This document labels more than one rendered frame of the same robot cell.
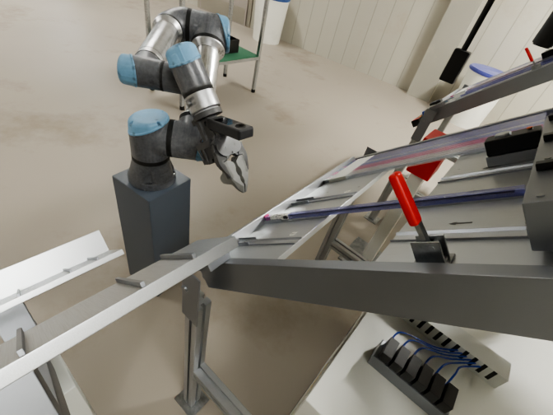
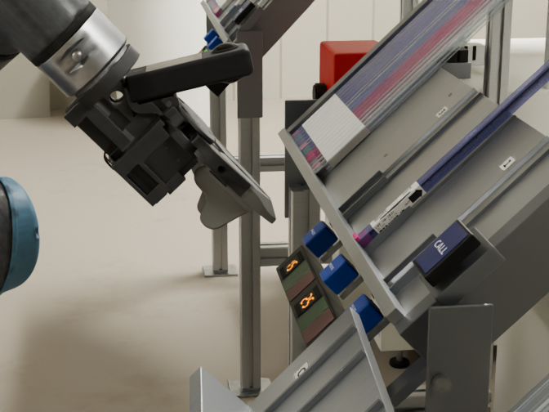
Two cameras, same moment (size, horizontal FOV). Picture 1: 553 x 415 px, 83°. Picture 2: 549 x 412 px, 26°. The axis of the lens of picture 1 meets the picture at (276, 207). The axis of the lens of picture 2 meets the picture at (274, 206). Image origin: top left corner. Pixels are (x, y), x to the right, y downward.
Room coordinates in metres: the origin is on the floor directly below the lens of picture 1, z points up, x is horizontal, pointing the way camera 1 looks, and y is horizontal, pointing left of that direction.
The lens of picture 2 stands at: (-0.25, 0.74, 1.09)
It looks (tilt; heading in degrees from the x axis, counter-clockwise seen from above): 17 degrees down; 322
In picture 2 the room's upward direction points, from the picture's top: straight up
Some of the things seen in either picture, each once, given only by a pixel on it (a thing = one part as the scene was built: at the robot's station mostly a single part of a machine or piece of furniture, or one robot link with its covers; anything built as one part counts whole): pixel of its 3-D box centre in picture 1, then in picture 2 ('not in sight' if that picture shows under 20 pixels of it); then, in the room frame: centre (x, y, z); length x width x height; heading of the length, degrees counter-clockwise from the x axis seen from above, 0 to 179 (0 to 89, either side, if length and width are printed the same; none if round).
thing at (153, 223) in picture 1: (156, 231); not in sight; (0.80, 0.44, 0.28); 0.18 x 0.18 x 0.55; 66
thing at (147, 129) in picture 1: (151, 134); not in sight; (0.80, 0.43, 0.72); 0.13 x 0.12 x 0.14; 104
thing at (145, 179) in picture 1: (151, 165); not in sight; (0.80, 0.44, 0.60); 0.15 x 0.15 x 0.10
